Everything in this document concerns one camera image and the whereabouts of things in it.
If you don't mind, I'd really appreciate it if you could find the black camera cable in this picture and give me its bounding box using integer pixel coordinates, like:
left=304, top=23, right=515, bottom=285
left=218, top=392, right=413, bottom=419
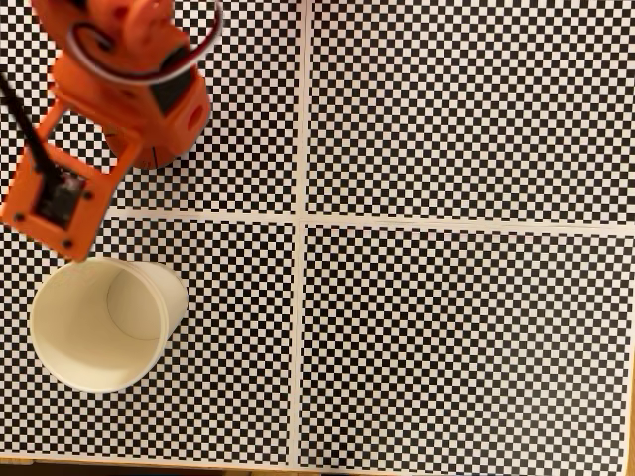
left=0, top=71, right=61, bottom=179

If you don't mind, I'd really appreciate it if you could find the red white servo wire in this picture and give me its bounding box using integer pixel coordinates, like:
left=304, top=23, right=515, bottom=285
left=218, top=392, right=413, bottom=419
left=67, top=0, right=224, bottom=85

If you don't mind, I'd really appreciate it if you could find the white paper cup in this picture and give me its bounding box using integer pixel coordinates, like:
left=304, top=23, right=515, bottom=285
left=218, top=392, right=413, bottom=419
left=28, top=256, right=189, bottom=394

